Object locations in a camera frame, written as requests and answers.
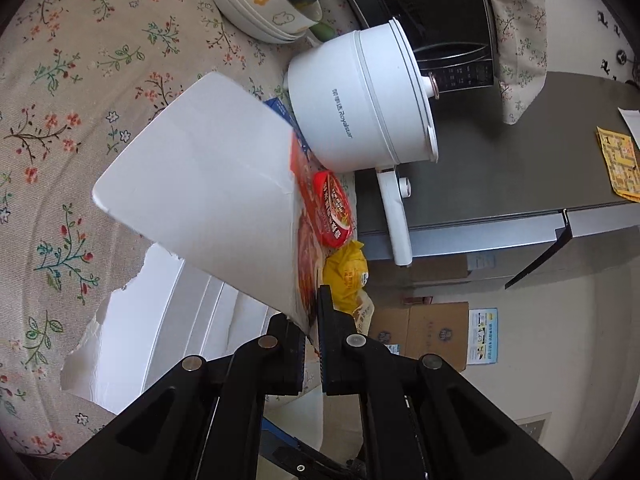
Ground floral cloth cover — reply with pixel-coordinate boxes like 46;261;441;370
490;0;548;125

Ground floral tablecloth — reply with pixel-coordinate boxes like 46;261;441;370
1;0;310;460

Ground brown cardboard box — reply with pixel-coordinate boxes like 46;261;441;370
369;302;470;372

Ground white Royalstar electric pot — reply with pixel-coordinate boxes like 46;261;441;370
286;18;439;266

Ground yellow paper sheet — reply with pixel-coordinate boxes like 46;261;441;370
596;127;640;203

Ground red round snack lid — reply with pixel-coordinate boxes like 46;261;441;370
312;170;354;249

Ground black microwave oven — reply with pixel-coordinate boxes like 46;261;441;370
350;0;496;93

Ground white flower print bowl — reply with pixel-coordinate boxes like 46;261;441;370
244;0;322;35

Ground grey refrigerator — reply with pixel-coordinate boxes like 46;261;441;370
349;70;640;291

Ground yellow snack wrapper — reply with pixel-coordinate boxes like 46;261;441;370
322;240;369;314

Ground blue white leaflet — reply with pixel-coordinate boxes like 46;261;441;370
466;308;499;365

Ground white torn cardboard box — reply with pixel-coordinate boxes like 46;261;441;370
61;244;278;414

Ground stacked white plates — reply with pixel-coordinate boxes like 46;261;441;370
214;0;303;44

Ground pale yellow snack bag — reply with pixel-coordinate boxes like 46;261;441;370
352;289;375;336

